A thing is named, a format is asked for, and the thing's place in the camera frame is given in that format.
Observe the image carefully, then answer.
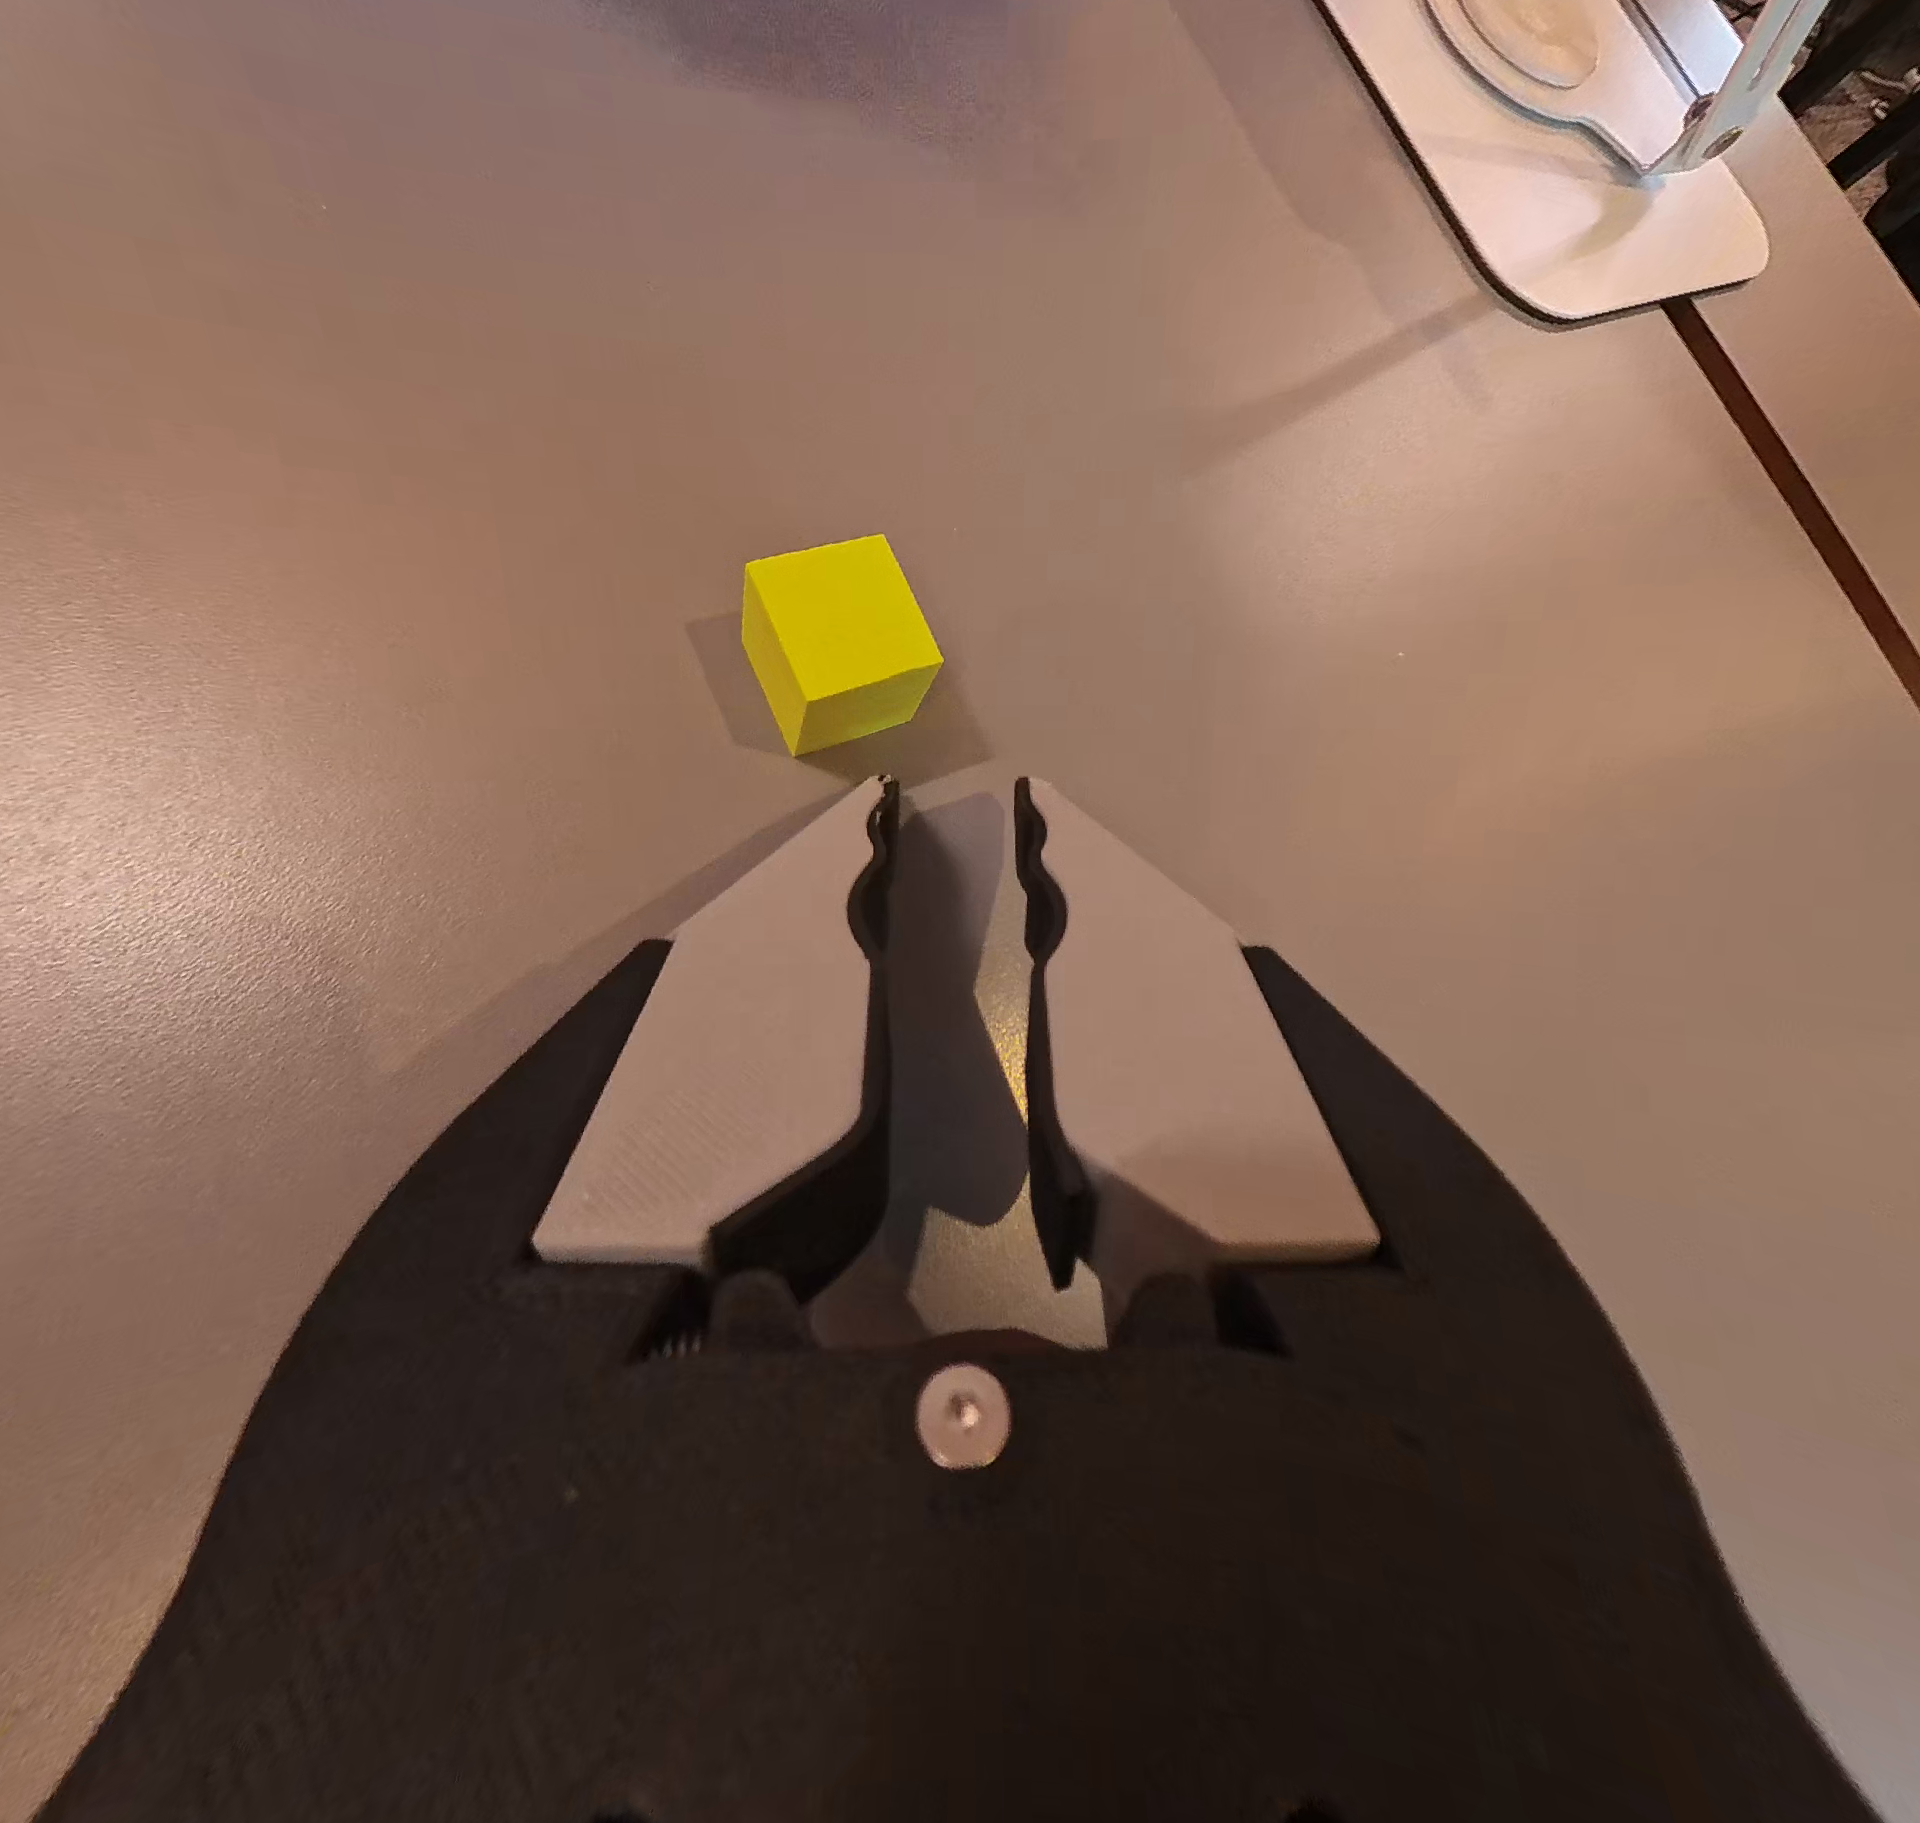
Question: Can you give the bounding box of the yellow foam cube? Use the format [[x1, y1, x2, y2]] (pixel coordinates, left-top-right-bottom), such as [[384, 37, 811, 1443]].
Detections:
[[742, 534, 947, 760]]

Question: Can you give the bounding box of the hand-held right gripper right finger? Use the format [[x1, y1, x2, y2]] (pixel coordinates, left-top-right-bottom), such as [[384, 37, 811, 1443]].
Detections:
[[1011, 773, 1382, 1297]]

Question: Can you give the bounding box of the white document stand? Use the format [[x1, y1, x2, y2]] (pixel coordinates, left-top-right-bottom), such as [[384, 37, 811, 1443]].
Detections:
[[1260, 0, 1891, 332]]

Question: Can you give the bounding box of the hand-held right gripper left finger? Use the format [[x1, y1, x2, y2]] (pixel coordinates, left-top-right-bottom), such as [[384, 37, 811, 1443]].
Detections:
[[531, 773, 901, 1301]]

